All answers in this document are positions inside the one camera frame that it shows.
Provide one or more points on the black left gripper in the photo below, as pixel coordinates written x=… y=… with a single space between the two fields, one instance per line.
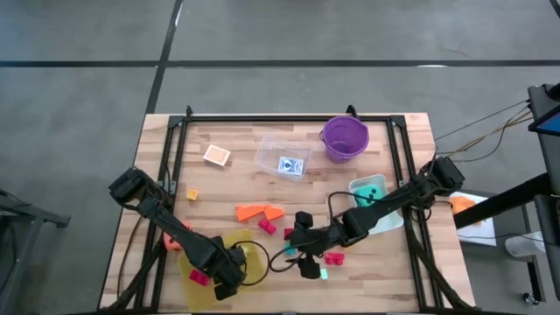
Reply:
x=223 y=267

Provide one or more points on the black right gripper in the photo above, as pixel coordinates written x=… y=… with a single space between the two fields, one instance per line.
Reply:
x=319 y=240

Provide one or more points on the teal block with number one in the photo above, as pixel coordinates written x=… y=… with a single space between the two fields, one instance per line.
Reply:
x=289 y=251

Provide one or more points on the large red-pink block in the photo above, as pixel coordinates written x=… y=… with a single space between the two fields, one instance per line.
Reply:
x=198 y=277

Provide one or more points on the yellow translucent plastic bin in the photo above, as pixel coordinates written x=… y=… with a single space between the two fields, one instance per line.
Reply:
x=199 y=297

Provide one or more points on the orange foam die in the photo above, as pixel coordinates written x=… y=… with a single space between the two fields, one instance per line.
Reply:
x=170 y=242

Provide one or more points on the teal foam die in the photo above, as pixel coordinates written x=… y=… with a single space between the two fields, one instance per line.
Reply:
x=367 y=194

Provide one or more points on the white plastic bin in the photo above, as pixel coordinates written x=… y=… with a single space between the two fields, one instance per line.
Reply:
x=385 y=223

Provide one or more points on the orange-yellow block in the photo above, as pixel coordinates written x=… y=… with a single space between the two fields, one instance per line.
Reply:
x=192 y=194

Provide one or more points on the clear plastic container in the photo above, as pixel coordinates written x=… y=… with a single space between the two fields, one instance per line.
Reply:
x=273 y=151

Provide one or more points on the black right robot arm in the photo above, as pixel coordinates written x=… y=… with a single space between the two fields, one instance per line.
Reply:
x=394 y=203

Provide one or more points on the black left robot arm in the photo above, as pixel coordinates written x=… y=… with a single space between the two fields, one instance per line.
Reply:
x=166 y=219

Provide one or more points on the small red block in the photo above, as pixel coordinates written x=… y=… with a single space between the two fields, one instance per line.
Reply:
x=287 y=233

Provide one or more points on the red-pink arch block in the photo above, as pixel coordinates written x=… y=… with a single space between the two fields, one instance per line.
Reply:
x=334 y=259

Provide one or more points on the mint green block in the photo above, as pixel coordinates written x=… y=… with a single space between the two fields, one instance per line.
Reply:
x=324 y=274

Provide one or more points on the red-pink stepped block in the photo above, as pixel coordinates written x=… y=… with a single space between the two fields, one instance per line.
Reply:
x=267 y=226

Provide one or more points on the small orange sloped block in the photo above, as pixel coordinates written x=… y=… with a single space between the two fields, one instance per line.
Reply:
x=274 y=213

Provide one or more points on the large orange sloped block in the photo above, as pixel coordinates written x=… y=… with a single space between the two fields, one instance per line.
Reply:
x=249 y=213

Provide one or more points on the purple monster face bucket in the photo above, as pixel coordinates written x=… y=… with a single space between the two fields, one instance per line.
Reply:
x=345 y=135

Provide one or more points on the orange object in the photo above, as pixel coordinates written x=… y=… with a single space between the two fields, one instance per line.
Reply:
x=464 y=205

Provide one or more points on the white paper sheet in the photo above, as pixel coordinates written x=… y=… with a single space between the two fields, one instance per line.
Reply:
x=485 y=232

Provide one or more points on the black equipment stand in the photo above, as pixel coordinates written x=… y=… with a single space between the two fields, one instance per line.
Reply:
x=503 y=203

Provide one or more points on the grey metal stand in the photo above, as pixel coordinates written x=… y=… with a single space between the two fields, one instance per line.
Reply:
x=26 y=214

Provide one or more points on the white plastic object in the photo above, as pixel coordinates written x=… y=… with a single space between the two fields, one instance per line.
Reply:
x=522 y=245

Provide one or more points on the black caster wheel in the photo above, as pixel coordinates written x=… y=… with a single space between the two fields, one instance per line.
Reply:
x=530 y=298

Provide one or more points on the blue tablet screen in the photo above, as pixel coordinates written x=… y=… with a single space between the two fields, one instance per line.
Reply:
x=549 y=124

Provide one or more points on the black aluminium table frame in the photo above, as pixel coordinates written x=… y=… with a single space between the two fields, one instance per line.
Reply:
x=227 y=118

